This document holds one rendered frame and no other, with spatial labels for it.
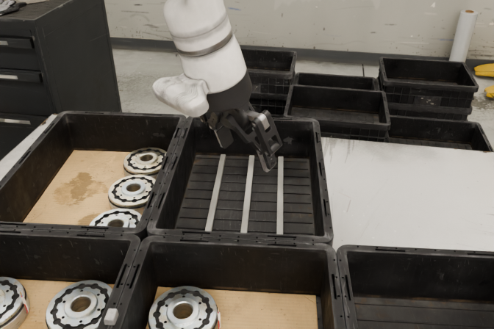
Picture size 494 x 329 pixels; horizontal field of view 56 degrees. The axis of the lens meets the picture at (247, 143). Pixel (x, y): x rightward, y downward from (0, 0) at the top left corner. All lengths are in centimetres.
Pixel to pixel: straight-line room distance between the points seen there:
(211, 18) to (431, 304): 57
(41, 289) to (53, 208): 21
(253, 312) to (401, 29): 329
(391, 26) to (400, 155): 251
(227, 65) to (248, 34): 336
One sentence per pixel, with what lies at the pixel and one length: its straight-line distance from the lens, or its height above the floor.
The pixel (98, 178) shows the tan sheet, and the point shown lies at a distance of 108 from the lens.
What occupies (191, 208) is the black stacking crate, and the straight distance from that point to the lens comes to 96.
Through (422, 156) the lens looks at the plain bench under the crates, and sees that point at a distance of 143.
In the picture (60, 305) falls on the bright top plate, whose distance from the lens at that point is 79.
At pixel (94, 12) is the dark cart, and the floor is 79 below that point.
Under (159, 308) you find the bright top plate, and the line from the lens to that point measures 75.
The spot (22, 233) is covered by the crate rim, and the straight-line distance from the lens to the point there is 83.
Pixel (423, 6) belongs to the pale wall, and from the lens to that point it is 383.
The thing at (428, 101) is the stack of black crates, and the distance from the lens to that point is 222.
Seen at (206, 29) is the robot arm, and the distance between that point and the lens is 53.
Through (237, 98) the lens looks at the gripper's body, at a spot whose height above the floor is 118.
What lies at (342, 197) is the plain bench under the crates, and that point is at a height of 70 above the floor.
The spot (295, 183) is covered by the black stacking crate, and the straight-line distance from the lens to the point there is 102.
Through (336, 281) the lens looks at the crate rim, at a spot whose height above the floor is 93.
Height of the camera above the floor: 144
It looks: 32 degrees down
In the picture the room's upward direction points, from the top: straight up
